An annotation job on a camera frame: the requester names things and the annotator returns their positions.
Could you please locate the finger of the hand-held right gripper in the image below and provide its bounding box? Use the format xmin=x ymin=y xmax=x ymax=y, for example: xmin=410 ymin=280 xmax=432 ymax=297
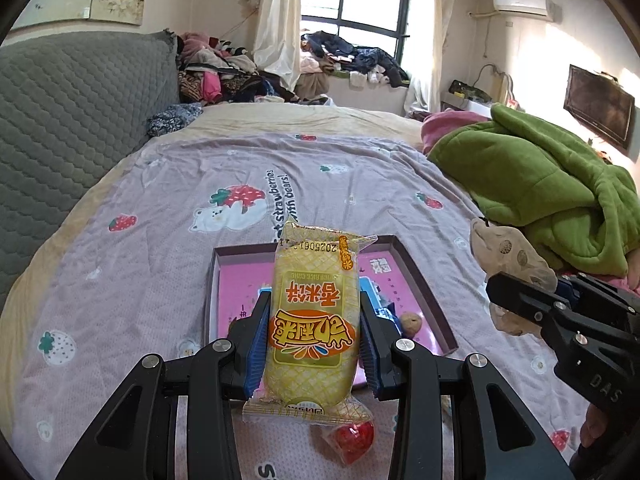
xmin=555 ymin=272 xmax=640 ymax=316
xmin=487 ymin=271 xmax=571 ymax=338

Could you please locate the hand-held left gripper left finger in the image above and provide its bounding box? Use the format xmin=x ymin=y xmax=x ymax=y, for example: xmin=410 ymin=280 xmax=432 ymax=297
xmin=55 ymin=291 xmax=273 ymax=480

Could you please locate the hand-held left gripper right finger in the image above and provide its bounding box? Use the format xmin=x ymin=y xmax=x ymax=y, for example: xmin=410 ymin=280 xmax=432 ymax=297
xmin=359 ymin=292 xmax=576 ymax=480

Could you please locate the beige plush toy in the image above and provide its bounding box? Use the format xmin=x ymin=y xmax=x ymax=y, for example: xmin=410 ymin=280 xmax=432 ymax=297
xmin=470 ymin=217 xmax=558 ymax=336

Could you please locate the yellow rice cracker packet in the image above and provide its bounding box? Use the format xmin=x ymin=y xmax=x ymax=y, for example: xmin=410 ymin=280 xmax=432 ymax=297
xmin=242 ymin=220 xmax=378 ymax=423

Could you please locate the shallow box with pink bottom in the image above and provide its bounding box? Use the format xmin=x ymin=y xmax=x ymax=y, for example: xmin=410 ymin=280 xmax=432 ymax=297
xmin=206 ymin=234 xmax=458 ymax=361

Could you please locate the person's right hand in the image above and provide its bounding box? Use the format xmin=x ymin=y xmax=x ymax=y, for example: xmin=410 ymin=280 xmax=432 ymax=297
xmin=580 ymin=402 xmax=618 ymax=448

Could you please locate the blue snack packet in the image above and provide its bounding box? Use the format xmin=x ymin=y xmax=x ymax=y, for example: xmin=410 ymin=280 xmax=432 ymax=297
xmin=372 ymin=300 xmax=403 ymax=333

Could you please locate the red egg toy in wrapper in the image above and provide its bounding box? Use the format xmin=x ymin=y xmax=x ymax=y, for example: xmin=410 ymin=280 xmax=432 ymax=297
xmin=322 ymin=420 xmax=376 ymax=466

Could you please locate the green fleece blanket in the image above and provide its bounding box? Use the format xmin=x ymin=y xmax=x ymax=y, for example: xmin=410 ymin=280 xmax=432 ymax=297
xmin=427 ymin=102 xmax=638 ymax=278

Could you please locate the strawberry printed blanket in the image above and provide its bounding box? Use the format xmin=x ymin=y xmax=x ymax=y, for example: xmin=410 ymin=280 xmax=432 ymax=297
xmin=10 ymin=132 xmax=581 ymax=480

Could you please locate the pink cloth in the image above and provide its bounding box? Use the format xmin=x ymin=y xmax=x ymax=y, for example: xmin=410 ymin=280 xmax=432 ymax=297
xmin=420 ymin=109 xmax=493 ymax=153

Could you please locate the dark green box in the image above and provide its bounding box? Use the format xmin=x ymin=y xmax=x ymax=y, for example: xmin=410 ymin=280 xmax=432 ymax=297
xmin=448 ymin=79 xmax=493 ymax=101

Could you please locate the bed with beige sheet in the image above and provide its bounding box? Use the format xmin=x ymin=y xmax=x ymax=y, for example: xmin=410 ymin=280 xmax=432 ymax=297
xmin=0 ymin=102 xmax=640 ymax=480

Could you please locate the dark patterned cloth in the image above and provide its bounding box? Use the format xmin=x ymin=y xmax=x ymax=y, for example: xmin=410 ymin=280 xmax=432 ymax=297
xmin=146 ymin=103 xmax=203 ymax=137

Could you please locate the grey quilted headboard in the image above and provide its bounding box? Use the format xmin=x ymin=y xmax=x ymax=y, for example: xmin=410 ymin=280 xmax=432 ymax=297
xmin=0 ymin=30 xmax=181 ymax=306

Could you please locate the white curtain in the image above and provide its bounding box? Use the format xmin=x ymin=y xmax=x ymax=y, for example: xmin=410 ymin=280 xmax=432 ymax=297
xmin=252 ymin=0 xmax=303 ymax=88
xmin=402 ymin=0 xmax=458 ymax=116

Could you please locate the pile of clothes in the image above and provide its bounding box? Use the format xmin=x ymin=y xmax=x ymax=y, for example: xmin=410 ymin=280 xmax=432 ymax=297
xmin=177 ymin=31 xmax=301 ymax=106

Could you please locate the white air conditioner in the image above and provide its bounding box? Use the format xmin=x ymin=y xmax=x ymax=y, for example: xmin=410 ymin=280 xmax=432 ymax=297
xmin=492 ymin=0 xmax=556 ymax=23

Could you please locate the dark clothes heap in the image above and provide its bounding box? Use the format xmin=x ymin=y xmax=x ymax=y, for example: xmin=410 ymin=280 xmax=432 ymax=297
xmin=300 ymin=30 xmax=411 ymax=88

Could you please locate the wall-mounted television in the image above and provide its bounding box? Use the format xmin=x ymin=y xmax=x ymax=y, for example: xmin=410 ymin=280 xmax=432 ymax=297
xmin=563 ymin=64 xmax=636 ymax=150

